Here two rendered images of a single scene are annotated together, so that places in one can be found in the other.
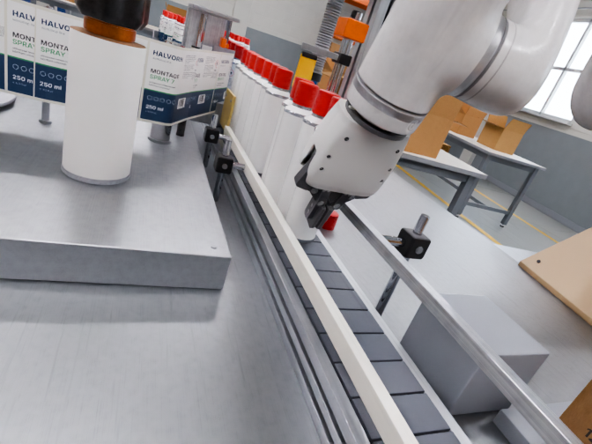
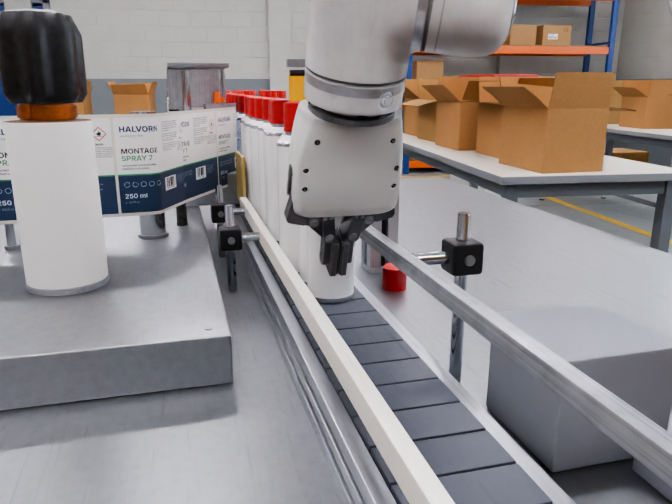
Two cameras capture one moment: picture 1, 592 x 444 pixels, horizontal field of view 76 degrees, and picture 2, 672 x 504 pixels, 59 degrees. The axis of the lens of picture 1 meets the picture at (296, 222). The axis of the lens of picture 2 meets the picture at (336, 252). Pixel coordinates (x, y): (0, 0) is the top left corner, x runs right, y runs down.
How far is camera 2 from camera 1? 16 cm
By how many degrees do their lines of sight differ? 13
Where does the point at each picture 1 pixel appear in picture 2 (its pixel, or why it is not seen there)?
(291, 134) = not seen: hidden behind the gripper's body
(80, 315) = (50, 436)
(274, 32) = not seen: hidden behind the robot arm
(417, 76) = (356, 41)
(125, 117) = (83, 205)
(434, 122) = (579, 118)
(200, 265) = (193, 353)
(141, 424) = not seen: outside the picture
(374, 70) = (313, 51)
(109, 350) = (82, 464)
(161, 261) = (142, 357)
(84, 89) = (29, 184)
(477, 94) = (438, 38)
